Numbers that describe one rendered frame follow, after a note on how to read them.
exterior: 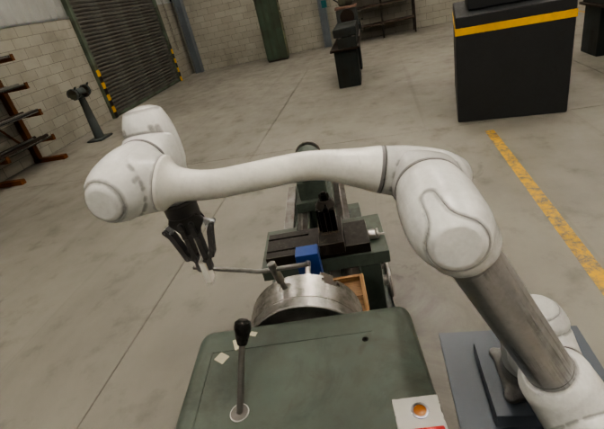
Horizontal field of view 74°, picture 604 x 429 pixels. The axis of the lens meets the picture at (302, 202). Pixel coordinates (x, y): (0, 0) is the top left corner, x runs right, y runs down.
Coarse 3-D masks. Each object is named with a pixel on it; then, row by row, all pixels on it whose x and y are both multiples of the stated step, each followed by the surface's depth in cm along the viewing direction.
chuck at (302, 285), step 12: (300, 276) 107; (312, 276) 107; (276, 288) 106; (300, 288) 103; (312, 288) 103; (324, 288) 103; (336, 288) 105; (348, 288) 109; (264, 300) 105; (276, 300) 102; (336, 300) 101; (348, 300) 104; (252, 324) 105
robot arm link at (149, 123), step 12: (144, 108) 79; (156, 108) 80; (132, 120) 78; (144, 120) 78; (156, 120) 79; (168, 120) 82; (132, 132) 78; (144, 132) 78; (156, 132) 79; (168, 132) 81; (156, 144) 77; (168, 144) 80; (180, 144) 85; (180, 156) 83
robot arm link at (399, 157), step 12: (396, 156) 80; (408, 156) 78; (420, 156) 76; (432, 156) 75; (444, 156) 76; (456, 156) 80; (396, 168) 79; (468, 168) 80; (384, 180) 80; (396, 180) 78; (384, 192) 83
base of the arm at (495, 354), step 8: (496, 352) 123; (496, 360) 120; (496, 368) 120; (504, 368) 114; (504, 376) 115; (512, 376) 111; (504, 384) 113; (512, 384) 112; (504, 392) 112; (512, 392) 111; (520, 392) 110; (512, 400) 109; (520, 400) 110
